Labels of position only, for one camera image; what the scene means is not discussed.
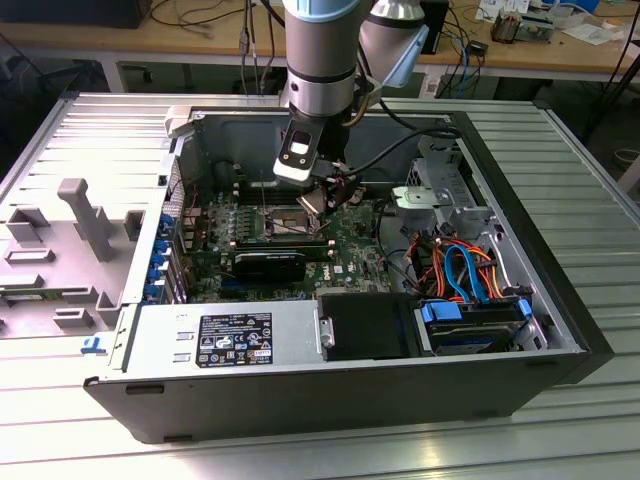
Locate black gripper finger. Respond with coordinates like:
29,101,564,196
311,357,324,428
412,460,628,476
319,162,362,216

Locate silver CPU plate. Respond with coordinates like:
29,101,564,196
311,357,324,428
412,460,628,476
296,188,331,217

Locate CPU socket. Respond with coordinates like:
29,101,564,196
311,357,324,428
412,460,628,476
260,202,324,241

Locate black bay cover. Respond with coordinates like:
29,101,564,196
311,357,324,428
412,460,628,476
317,292,422,362

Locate blue expansion slot retainer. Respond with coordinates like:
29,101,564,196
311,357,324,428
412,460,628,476
143,212,182,305

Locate green motherboard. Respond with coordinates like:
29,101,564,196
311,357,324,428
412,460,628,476
180,183,404,304

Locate black graphics card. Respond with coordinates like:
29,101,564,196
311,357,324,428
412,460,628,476
232,248,307,282

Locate metal drive cage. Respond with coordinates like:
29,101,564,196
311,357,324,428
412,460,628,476
405,130,551,354

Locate tall black box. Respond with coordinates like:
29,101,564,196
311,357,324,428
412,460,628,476
421,0,451,55

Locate blue disk carrier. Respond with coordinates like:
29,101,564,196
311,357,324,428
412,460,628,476
419,297,534,329

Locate black power supply label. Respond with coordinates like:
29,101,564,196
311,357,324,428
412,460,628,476
198,312,274,369

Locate wooden desk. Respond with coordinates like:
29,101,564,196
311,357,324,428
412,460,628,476
0,0,640,84

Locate silver hard disk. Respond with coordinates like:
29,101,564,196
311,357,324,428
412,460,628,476
428,320,517,357

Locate copper wound transformer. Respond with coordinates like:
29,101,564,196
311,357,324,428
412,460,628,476
489,10,524,44

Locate printed paper sheets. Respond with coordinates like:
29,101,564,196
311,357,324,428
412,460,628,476
475,0,532,22

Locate black PC case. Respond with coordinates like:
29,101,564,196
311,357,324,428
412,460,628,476
82,105,615,445

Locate grey metal device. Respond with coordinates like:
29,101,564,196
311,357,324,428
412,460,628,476
514,12,556,44

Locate silver power supply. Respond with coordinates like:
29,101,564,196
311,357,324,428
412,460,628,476
107,298,324,375

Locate white paper sheet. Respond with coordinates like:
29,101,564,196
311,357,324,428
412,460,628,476
560,20,626,47

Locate grey parts rack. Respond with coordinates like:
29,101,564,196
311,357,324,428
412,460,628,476
0,177,147,342

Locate large black box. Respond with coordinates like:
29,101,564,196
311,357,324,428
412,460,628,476
0,0,152,30

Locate white bin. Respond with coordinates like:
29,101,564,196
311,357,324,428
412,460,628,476
613,147,640,199

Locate green RAM stick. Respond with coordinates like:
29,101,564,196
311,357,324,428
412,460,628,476
0,292,49,305

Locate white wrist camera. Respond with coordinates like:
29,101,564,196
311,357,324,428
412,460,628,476
272,117,326,187

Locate black wire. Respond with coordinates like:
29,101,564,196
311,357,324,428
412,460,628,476
373,198,424,297

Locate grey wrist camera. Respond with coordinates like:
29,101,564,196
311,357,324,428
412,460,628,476
355,74,384,104

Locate black camera cable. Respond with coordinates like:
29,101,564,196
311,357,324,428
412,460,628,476
342,97,461,176

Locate round silver bracket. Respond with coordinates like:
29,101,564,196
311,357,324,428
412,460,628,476
391,184,450,232

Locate orange power wires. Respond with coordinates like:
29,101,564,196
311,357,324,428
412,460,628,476
408,237,505,302

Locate blue data wire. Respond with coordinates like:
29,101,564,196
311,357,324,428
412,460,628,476
443,242,494,306

